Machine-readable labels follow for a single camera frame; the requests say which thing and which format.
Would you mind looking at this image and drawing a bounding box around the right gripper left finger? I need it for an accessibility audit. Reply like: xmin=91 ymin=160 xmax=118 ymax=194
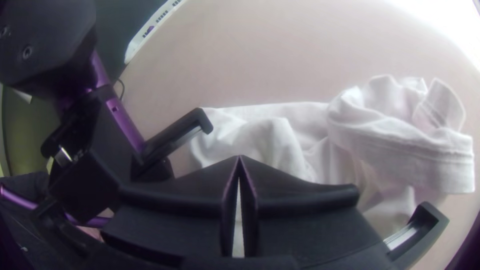
xmin=101 ymin=155 xmax=241 ymax=260

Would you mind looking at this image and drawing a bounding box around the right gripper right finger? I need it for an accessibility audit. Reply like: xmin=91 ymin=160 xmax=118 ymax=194
xmin=239 ymin=155 xmax=384 ymax=260

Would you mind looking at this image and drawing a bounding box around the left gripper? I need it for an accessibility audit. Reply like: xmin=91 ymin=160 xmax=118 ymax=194
xmin=41 ymin=86 xmax=215 ymax=223

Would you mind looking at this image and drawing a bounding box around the black cable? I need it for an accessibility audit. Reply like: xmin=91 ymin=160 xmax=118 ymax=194
xmin=115 ymin=77 xmax=127 ymax=101

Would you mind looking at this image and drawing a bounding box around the white laundry basket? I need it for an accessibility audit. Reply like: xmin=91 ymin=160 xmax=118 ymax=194
xmin=123 ymin=0 xmax=188 ymax=65

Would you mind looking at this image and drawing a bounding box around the off-white t-shirt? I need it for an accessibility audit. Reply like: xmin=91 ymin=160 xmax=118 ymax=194
xmin=189 ymin=74 xmax=476 ymax=259

